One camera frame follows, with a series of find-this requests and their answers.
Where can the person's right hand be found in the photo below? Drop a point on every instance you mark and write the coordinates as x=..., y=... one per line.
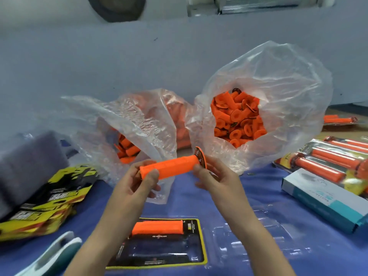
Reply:
x=224, y=189

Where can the person's left hand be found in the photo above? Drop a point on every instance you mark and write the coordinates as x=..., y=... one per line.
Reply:
x=129, y=195

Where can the yellow black backing card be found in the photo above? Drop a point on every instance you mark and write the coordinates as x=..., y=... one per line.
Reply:
x=195, y=250

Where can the teal hand stapler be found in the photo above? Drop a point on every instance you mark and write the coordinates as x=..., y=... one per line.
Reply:
x=54, y=258

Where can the stack of clear blister shells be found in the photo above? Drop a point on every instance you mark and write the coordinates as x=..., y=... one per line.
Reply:
x=29, y=169

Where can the stack of yellow black cards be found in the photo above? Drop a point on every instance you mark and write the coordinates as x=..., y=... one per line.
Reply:
x=46, y=207

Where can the teal white cardboard box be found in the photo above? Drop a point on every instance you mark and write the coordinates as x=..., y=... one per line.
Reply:
x=322, y=198

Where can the large clear plastic bag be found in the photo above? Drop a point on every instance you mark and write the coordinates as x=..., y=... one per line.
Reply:
x=293, y=83

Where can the grey framed window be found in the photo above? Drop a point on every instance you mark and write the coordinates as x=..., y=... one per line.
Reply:
x=264, y=2

